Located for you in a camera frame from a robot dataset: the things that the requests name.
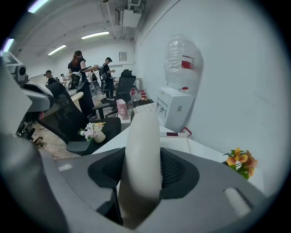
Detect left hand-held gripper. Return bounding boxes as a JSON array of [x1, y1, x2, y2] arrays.
[[1, 51, 55, 113]]

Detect white box with red label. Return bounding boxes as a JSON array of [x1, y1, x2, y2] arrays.
[[159, 130, 194, 153]]

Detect pink white flowers in pot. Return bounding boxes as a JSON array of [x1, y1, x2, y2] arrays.
[[78, 122, 106, 144]]

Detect black mesh office chair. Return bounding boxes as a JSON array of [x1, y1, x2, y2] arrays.
[[37, 81, 122, 157]]

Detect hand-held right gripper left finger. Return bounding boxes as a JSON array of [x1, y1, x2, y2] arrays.
[[38, 147, 126, 233]]

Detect orange artificial flower plant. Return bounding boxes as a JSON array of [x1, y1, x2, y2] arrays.
[[222, 147, 259, 181]]

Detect group of red packets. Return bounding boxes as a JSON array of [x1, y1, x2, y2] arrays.
[[129, 88, 149, 101]]

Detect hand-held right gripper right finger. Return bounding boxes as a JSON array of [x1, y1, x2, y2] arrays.
[[135, 147, 277, 233]]

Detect pink paper bag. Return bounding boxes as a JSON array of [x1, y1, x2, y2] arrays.
[[116, 98, 130, 121]]

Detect white water dispenser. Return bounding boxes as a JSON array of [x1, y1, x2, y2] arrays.
[[156, 86, 195, 134]]

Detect clear water bottle red label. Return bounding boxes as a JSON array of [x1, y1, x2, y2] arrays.
[[164, 34, 204, 92]]

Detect ceiling air conditioning unit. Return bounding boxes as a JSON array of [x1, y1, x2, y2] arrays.
[[114, 0, 143, 41]]

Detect black office chair with headrest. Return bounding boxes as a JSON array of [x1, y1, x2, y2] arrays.
[[92, 69, 137, 119]]

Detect ceiling strip light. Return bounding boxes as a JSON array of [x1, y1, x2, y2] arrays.
[[80, 30, 110, 40], [1, 38, 15, 53], [27, 0, 50, 14], [47, 44, 67, 56]]

